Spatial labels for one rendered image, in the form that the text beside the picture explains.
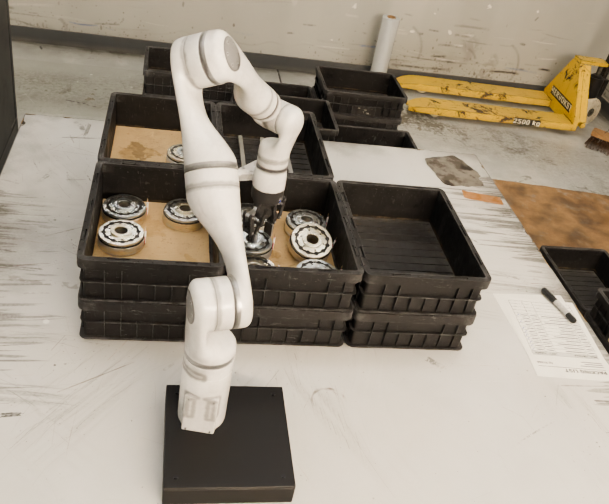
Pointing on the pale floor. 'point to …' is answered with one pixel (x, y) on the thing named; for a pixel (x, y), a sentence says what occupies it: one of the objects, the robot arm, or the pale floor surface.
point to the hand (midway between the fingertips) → (260, 235)
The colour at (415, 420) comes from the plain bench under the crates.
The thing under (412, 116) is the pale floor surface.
